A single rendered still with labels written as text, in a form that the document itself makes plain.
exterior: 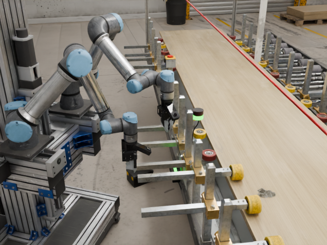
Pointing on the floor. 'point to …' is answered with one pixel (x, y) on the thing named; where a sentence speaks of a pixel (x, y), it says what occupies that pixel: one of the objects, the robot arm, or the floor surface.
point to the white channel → (260, 30)
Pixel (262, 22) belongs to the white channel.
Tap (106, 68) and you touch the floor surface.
